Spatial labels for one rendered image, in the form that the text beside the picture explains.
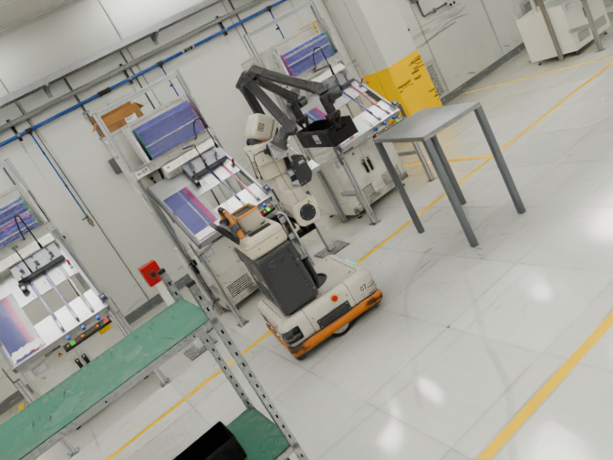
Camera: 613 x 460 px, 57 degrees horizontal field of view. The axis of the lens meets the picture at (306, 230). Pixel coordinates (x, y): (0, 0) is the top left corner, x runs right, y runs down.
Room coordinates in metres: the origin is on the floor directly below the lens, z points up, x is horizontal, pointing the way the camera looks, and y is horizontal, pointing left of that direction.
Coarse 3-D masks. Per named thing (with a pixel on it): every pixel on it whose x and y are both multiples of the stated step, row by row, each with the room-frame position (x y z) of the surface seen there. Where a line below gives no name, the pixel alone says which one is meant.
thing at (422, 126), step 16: (416, 112) 4.06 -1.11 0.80; (432, 112) 3.79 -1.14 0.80; (448, 112) 3.56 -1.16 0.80; (464, 112) 3.39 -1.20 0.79; (480, 112) 3.41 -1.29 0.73; (400, 128) 3.85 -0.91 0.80; (416, 128) 3.61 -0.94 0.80; (432, 128) 3.39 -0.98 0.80; (432, 144) 3.33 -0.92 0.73; (496, 144) 3.42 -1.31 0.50; (384, 160) 3.97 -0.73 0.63; (432, 160) 3.33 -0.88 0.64; (496, 160) 3.43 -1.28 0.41; (448, 176) 4.07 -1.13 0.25; (400, 192) 3.96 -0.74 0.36; (448, 192) 3.32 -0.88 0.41; (512, 192) 3.41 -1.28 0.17; (416, 224) 3.96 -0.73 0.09; (464, 224) 3.32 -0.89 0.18
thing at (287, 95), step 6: (258, 78) 3.58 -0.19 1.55; (258, 84) 3.62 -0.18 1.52; (264, 84) 3.64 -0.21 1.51; (270, 84) 3.67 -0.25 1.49; (276, 84) 3.72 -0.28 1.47; (270, 90) 3.69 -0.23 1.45; (276, 90) 3.71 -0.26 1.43; (282, 90) 3.73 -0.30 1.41; (288, 90) 3.76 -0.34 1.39; (282, 96) 3.74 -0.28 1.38; (288, 96) 3.76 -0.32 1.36
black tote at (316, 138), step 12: (324, 120) 3.71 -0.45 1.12; (336, 120) 3.53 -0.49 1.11; (348, 120) 3.30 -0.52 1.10; (300, 132) 3.72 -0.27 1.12; (312, 132) 3.51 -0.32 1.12; (324, 132) 3.32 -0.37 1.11; (336, 132) 3.28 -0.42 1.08; (348, 132) 3.29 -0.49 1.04; (312, 144) 3.62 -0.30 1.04; (324, 144) 3.42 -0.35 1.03; (336, 144) 3.27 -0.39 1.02
